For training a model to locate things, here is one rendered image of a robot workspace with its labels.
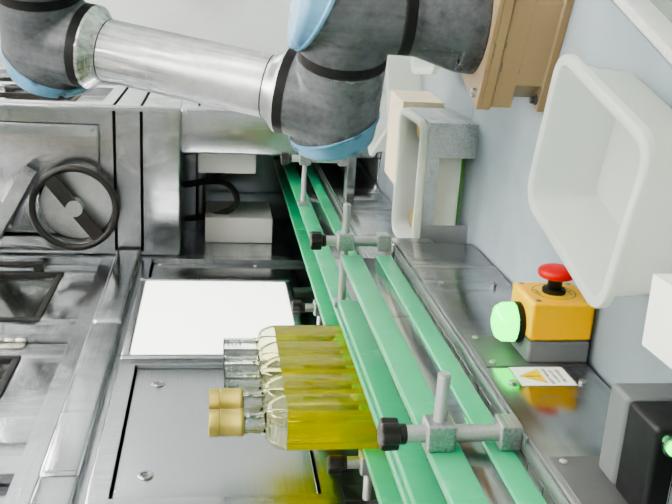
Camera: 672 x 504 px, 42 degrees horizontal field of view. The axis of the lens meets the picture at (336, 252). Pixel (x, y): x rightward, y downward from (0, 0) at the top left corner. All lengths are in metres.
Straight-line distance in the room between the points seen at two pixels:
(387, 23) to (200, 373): 0.74
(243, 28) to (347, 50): 3.82
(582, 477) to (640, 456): 0.07
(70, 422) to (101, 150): 0.93
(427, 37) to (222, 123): 1.13
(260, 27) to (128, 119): 2.79
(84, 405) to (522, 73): 0.84
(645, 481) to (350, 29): 0.62
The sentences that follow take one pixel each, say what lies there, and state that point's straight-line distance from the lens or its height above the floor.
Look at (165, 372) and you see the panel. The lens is 1.54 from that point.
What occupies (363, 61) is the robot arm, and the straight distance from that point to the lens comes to 1.09.
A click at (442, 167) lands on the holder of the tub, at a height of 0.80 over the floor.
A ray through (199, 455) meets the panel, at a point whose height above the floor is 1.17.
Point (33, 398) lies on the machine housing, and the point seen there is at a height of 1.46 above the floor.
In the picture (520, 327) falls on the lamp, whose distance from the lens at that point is 0.95.
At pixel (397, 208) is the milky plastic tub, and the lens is 1.55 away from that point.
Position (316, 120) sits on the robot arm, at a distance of 1.13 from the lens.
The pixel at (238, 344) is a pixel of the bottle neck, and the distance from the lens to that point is 1.31.
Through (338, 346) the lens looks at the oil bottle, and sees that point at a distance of 1.28.
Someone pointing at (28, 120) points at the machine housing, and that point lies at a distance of 2.19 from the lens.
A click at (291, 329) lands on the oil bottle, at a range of 1.32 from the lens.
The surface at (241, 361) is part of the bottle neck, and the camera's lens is 1.26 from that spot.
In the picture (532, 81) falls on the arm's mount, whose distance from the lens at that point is 1.11.
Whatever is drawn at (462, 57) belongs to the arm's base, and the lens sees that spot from 1.09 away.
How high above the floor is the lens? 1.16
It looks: 8 degrees down
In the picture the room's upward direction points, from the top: 89 degrees counter-clockwise
